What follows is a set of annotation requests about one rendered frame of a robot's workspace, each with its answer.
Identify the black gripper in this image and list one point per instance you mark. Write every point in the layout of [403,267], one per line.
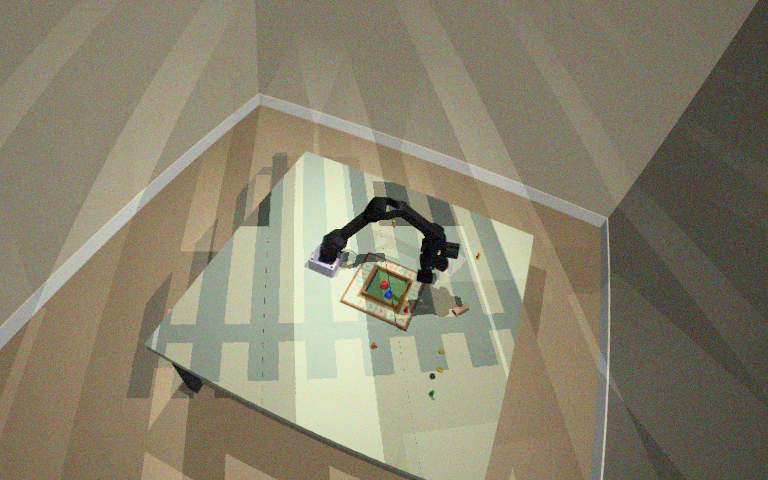
[425,275]

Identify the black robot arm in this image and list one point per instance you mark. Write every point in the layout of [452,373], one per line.
[435,239]

